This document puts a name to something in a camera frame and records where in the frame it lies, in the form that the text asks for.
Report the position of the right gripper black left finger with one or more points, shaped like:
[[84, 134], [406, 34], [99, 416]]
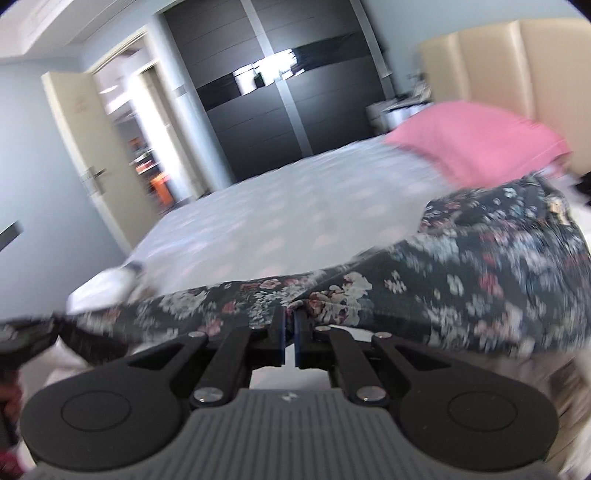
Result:
[[244, 350]]

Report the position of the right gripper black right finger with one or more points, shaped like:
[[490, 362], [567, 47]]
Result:
[[335, 351]]

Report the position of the dark floral pants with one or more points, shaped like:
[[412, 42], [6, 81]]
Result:
[[504, 270]]

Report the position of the polka dot bed sheet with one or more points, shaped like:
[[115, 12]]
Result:
[[311, 214]]

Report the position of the cream room door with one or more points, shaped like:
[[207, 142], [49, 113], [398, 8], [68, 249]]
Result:
[[101, 158]]

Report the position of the white nightstand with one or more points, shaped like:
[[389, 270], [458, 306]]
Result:
[[388, 115]]

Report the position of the pink blanket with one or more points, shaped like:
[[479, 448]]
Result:
[[476, 145]]

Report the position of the dark wardrobe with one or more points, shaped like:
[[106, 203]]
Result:
[[280, 80]]

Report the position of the beige padded headboard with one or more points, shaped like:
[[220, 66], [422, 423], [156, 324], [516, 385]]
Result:
[[537, 68]]

